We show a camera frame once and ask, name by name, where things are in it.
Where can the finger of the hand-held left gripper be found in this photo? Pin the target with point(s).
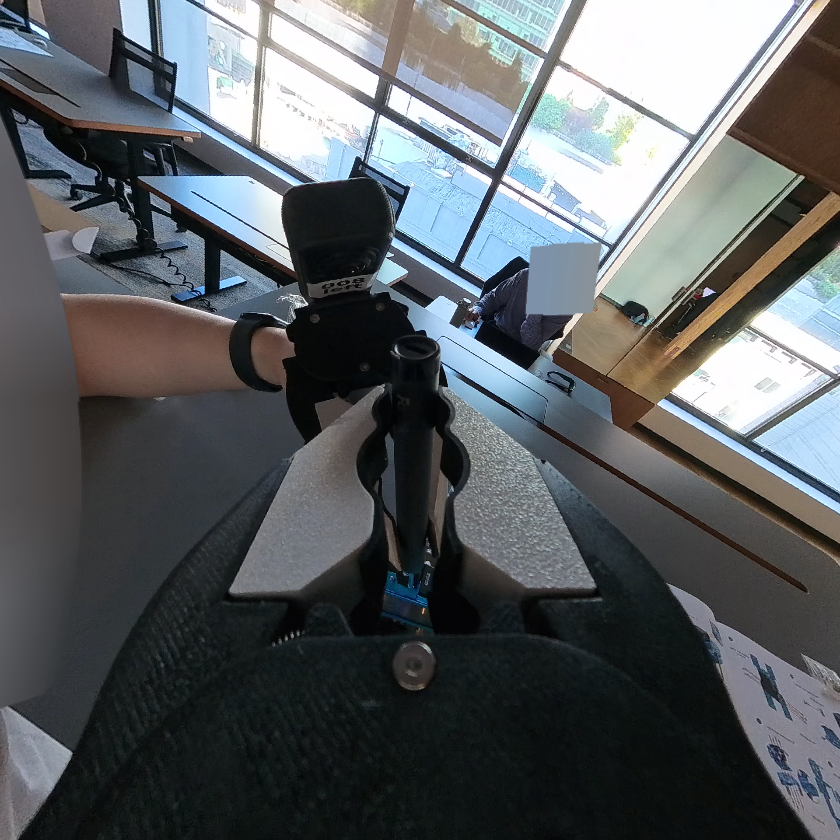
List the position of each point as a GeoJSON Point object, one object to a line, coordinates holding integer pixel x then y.
{"type": "Point", "coordinates": [334, 412]}

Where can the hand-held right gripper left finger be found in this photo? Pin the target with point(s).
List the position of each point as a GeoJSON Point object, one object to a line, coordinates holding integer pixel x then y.
{"type": "Point", "coordinates": [308, 525]}

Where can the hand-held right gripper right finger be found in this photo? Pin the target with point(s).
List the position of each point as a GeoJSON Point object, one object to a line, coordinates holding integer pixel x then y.
{"type": "Point", "coordinates": [518, 525]}

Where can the black electric screwdriver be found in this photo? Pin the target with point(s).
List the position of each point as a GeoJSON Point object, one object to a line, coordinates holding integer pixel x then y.
{"type": "Point", "coordinates": [413, 459]}

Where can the person's left forearm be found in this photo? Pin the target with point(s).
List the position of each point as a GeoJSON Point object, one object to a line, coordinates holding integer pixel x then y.
{"type": "Point", "coordinates": [151, 341]}

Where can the neighbouring grey desk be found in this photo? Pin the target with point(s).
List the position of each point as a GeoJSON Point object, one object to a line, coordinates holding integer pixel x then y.
{"type": "Point", "coordinates": [587, 401]}

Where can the background desk with slot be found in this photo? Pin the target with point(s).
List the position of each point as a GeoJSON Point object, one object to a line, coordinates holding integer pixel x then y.
{"type": "Point", "coordinates": [223, 216]}

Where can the background desk with wood edge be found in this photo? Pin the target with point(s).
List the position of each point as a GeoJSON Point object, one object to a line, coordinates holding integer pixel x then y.
{"type": "Point", "coordinates": [79, 92]}

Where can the black wristband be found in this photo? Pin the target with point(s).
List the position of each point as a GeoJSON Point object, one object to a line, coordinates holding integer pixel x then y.
{"type": "Point", "coordinates": [246, 354]}

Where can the metal tumbler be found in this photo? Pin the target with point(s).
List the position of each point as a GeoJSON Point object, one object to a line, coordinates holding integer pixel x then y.
{"type": "Point", "coordinates": [461, 313]}

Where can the black mesh chair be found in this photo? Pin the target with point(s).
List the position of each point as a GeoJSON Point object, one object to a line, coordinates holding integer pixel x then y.
{"type": "Point", "coordinates": [377, 184]}
{"type": "Point", "coordinates": [141, 65]}

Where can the black laptop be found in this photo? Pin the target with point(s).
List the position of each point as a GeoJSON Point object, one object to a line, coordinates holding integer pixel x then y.
{"type": "Point", "coordinates": [505, 344]}

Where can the black office chair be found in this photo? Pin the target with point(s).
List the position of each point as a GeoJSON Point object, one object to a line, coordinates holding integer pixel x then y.
{"type": "Point", "coordinates": [505, 269]}

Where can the small black bag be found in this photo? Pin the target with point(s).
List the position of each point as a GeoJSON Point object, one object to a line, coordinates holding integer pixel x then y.
{"type": "Point", "coordinates": [635, 312]}

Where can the large grid window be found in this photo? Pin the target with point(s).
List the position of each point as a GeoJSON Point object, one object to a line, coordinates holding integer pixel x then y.
{"type": "Point", "coordinates": [459, 98]}

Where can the narrow side window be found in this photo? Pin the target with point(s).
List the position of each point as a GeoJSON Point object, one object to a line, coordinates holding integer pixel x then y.
{"type": "Point", "coordinates": [774, 394]}

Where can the cardboard box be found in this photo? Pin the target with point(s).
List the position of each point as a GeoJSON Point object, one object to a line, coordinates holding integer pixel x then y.
{"type": "Point", "coordinates": [59, 223]}

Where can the printed instruction sheet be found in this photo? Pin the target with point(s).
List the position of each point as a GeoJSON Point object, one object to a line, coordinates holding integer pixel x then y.
{"type": "Point", "coordinates": [774, 722]}

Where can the clear plastic parts bag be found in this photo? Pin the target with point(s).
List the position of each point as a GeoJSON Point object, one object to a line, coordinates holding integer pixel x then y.
{"type": "Point", "coordinates": [823, 676]}

